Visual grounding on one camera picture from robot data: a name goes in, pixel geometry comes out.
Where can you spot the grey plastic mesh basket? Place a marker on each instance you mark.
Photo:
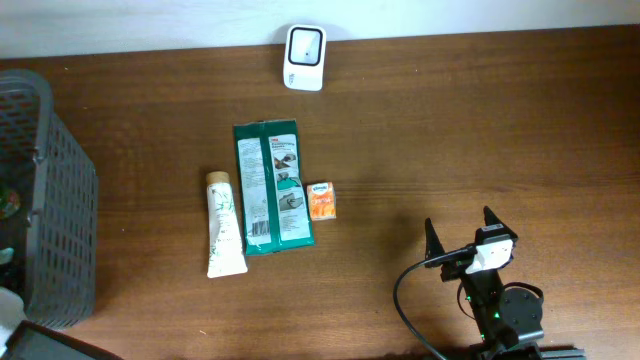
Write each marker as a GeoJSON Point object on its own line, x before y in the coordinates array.
{"type": "Point", "coordinates": [54, 233]}

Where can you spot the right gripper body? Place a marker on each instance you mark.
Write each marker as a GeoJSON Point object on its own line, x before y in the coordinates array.
{"type": "Point", "coordinates": [456, 269]}

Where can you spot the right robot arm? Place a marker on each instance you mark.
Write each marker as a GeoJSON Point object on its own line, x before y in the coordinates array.
{"type": "Point", "coordinates": [508, 316]}

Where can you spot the green wipes pack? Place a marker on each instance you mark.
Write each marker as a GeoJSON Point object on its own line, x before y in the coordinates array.
{"type": "Point", "coordinates": [274, 205]}

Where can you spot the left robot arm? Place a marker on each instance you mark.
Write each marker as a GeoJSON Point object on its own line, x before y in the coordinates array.
{"type": "Point", "coordinates": [22, 339]}

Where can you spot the orange tissue pack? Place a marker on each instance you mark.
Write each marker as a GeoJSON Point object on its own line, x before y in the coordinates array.
{"type": "Point", "coordinates": [322, 201]}

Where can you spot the white barcode scanner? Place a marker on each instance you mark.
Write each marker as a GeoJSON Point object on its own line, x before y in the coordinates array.
{"type": "Point", "coordinates": [304, 58]}

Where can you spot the white cream tube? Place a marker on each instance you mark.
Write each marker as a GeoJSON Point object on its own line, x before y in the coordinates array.
{"type": "Point", "coordinates": [226, 255]}

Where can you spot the green lid jar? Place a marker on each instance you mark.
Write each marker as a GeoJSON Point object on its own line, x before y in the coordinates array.
{"type": "Point", "coordinates": [9, 202]}

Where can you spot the light green snack packet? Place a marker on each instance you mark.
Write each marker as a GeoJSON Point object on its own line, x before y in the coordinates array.
{"type": "Point", "coordinates": [6, 256]}

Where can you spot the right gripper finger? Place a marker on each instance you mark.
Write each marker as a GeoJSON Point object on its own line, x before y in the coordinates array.
{"type": "Point", "coordinates": [434, 250]}
{"type": "Point", "coordinates": [495, 227]}

